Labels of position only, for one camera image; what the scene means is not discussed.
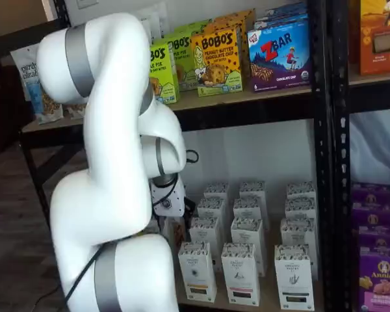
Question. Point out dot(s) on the white plastic sheet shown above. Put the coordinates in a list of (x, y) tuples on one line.
[(377, 146)]

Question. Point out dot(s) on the purple Annie's snack box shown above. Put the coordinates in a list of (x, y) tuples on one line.
[(370, 195), (372, 216), (382, 282), (380, 237)]

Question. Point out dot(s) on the yellow Bobo's peanut butter box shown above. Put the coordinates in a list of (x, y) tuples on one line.
[(247, 13), (214, 65), (229, 22)]

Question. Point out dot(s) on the black metal shelf rack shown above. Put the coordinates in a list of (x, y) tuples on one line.
[(247, 110), (336, 227)]

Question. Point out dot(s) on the white box pink strip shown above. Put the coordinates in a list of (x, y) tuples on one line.
[(247, 230), (240, 276), (247, 208), (253, 188)]

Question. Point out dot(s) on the orange snack box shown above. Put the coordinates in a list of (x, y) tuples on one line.
[(380, 32)]

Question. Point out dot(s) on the white box yellow strip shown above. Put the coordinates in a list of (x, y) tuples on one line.
[(196, 276), (203, 232), (211, 208), (216, 190)]

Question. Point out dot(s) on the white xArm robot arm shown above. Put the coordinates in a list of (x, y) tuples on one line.
[(110, 162)]

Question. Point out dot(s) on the white box dark strip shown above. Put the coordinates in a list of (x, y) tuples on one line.
[(292, 279), (300, 190), (297, 230), (300, 208)]

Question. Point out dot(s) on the green Bobo's apple pie box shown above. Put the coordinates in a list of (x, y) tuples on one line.
[(183, 65), (195, 26), (165, 81)]

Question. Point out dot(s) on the blue label granola bag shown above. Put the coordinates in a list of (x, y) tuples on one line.
[(24, 74)]

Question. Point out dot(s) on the blue purple Zbar box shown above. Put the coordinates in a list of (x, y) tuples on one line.
[(279, 65), (286, 9), (279, 22)]

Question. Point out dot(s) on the white granola bag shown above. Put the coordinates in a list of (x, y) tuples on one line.
[(148, 23), (158, 22)]

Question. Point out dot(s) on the dark brown furniture piece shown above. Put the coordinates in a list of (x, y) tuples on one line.
[(3, 113)]

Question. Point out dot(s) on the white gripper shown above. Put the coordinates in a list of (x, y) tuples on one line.
[(169, 201)]

